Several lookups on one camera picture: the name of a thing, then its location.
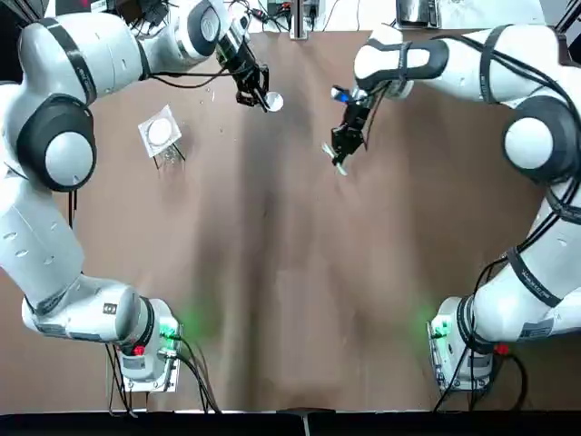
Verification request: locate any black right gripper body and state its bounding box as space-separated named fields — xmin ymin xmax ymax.
xmin=342 ymin=102 xmax=371 ymax=135

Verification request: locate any small clear glass vessel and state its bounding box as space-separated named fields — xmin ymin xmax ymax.
xmin=156 ymin=144 xmax=183 ymax=170

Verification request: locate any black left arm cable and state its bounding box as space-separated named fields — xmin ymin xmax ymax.
xmin=147 ymin=67 xmax=240 ymax=90

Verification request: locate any clear acrylic stand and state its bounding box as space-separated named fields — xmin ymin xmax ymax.
xmin=137 ymin=104 xmax=187 ymax=172

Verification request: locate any aluminium frame post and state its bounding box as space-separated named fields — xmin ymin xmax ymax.
xmin=291 ymin=0 xmax=315 ymax=41

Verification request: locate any black left base cable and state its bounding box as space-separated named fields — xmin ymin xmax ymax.
xmin=174 ymin=333 xmax=223 ymax=415

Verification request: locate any pale green small spoon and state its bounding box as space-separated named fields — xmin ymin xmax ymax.
xmin=321 ymin=142 xmax=350 ymax=177

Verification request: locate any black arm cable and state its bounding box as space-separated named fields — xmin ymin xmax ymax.
xmin=147 ymin=67 xmax=240 ymax=90
xmin=360 ymin=26 xmax=581 ymax=360

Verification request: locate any white round crucible lid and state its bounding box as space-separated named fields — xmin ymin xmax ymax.
xmin=147 ymin=118 xmax=176 ymax=145

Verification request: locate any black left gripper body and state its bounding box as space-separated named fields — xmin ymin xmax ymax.
xmin=216 ymin=35 xmax=263 ymax=82

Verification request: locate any black base cable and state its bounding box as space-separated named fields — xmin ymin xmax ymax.
xmin=497 ymin=349 xmax=531 ymax=412
xmin=174 ymin=333 xmax=223 ymax=415

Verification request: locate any black right base cable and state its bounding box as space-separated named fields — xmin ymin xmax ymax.
xmin=497 ymin=349 xmax=531 ymax=412

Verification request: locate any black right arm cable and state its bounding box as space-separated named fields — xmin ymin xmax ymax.
xmin=360 ymin=26 xmax=581 ymax=360

